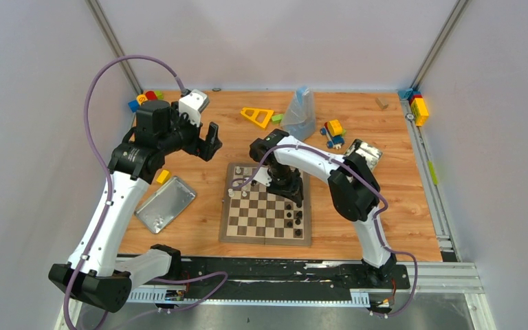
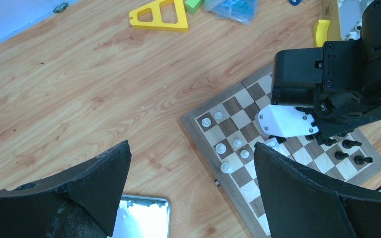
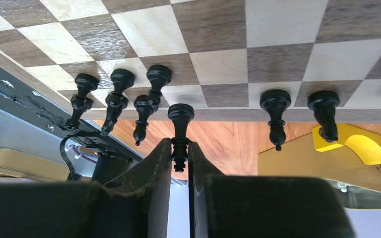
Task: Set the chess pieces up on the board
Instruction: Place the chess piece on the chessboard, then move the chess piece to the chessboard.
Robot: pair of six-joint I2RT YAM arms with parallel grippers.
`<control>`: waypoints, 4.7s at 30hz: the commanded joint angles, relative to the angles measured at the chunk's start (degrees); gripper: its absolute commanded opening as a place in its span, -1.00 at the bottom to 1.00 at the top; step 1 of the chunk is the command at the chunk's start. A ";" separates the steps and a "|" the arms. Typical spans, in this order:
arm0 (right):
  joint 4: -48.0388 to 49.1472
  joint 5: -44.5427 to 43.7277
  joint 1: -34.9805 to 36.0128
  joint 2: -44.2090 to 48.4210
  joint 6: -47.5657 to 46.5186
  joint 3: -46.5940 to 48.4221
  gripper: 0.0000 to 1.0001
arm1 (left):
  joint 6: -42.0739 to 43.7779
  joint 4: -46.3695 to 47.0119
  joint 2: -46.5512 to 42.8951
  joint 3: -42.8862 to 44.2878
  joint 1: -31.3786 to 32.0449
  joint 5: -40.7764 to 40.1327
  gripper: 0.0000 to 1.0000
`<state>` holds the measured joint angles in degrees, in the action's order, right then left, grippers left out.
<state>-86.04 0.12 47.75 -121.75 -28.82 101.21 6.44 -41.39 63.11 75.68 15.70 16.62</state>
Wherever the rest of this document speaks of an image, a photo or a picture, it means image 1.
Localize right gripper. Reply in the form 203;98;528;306
267;163;305;204

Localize colourful cylinder blocks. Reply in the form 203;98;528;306
127;90;164;113

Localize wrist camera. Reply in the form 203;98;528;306
178;89;210;127
251;166;272;187

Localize yellow tin with chess pieces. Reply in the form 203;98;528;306
343;139;383;172

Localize small yellow block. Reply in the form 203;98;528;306
156;169;172;185

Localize purple cable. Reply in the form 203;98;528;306
230;144;419;318
63;55;230;330

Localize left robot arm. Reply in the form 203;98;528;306
48;92;222;313

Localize brown wooden block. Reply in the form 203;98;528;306
375;98;389;110

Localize toy brick car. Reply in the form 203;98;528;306
320;120;345;150

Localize wooden chess board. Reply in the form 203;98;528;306
219;163;312;246

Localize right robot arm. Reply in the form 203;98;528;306
244;129;397;287

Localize yellow triangle block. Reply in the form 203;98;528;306
240;107;274;129

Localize green block by bag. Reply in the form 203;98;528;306
271;113;284;124

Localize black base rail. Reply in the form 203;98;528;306
163;256;410;301

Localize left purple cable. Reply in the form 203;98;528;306
63;55;230;330

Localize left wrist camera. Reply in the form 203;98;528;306
178;89;210;127

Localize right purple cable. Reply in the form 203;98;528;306
230;144;419;318

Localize silver tin lid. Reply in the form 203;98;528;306
134;176;197;234

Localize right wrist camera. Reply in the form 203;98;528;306
251;166;272;187

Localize stacked duplo bricks corner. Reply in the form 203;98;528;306
397;89;430;127

